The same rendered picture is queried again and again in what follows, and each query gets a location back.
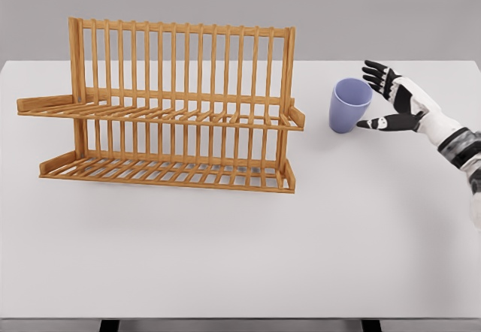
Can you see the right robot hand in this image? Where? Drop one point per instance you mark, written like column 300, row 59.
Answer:
column 404, row 99

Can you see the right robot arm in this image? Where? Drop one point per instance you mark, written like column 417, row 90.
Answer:
column 456, row 140

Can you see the lavender cup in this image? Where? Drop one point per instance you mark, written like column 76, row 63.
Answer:
column 348, row 107

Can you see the wooden two-tier dish rack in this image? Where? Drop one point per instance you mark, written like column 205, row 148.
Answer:
column 161, row 110

